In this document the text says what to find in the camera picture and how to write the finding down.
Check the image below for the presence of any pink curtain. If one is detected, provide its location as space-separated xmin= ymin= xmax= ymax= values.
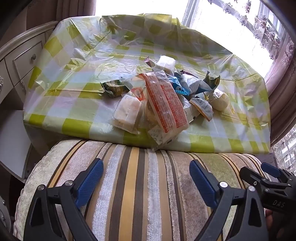
xmin=25 ymin=0 xmax=97 ymax=26
xmin=264 ymin=32 xmax=296 ymax=163

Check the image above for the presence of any clear cake packet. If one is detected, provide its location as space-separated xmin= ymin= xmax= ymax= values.
xmin=112 ymin=94 xmax=145 ymax=135

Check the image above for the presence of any white square snack packet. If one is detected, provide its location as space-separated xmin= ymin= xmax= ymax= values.
xmin=153 ymin=55 xmax=177 ymax=75

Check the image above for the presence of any white dresser with drawers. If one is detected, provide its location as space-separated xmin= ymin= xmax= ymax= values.
xmin=0 ymin=21 xmax=59 ymax=186

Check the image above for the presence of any orange printed clear bread bag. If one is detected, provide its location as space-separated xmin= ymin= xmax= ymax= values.
xmin=136 ymin=71 xmax=190 ymax=151

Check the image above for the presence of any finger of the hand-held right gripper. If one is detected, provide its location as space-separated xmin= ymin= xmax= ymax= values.
xmin=261 ymin=162 xmax=296 ymax=184
xmin=240 ymin=166 xmax=278 ymax=189

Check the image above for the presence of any white orange snack packet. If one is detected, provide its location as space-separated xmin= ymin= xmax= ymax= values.
xmin=190 ymin=97 xmax=214 ymax=122

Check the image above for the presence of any dark green snack packet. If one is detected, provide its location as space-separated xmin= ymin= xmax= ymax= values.
xmin=100 ymin=79 xmax=130 ymax=99

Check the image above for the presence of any dark green yellow packet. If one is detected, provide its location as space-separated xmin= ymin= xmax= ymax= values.
xmin=202 ymin=71 xmax=221 ymax=90

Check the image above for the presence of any yellow checkered plastic tablecloth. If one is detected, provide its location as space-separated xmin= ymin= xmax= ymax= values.
xmin=22 ymin=14 xmax=272 ymax=154

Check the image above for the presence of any window frame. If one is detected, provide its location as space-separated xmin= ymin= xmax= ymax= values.
xmin=181 ymin=0 xmax=201 ymax=26

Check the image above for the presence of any silver blue snack packet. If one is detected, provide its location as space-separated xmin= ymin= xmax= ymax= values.
xmin=179 ymin=71 xmax=213 ymax=98

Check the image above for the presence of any small red white packet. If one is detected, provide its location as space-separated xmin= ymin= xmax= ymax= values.
xmin=125 ymin=75 xmax=148 ymax=101

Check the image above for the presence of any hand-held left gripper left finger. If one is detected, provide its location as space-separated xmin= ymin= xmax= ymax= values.
xmin=23 ymin=158 xmax=104 ymax=241

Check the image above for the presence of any floral lace sheer curtain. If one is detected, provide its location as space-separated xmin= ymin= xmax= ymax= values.
xmin=208 ymin=0 xmax=296 ymax=61

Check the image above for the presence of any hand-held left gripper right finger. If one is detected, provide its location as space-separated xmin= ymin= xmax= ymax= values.
xmin=189 ymin=159 xmax=270 ymax=241

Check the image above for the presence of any round bun packet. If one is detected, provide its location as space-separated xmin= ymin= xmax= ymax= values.
xmin=205 ymin=88 xmax=230 ymax=112

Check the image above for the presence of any striped sofa cushion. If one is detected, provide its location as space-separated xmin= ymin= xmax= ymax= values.
xmin=13 ymin=138 xmax=278 ymax=241

